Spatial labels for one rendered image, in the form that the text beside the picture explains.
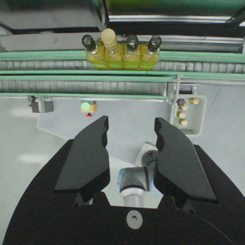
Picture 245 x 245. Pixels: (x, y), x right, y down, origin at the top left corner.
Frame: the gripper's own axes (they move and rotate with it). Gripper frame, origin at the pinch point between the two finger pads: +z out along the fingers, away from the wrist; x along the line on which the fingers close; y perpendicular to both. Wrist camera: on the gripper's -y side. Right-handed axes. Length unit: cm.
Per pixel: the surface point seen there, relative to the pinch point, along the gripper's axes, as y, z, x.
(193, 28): -15, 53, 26
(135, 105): 22, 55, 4
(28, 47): -7, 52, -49
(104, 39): -8.3, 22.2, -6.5
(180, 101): 10.2, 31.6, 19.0
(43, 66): 1, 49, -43
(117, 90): 10.5, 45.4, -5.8
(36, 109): 23, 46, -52
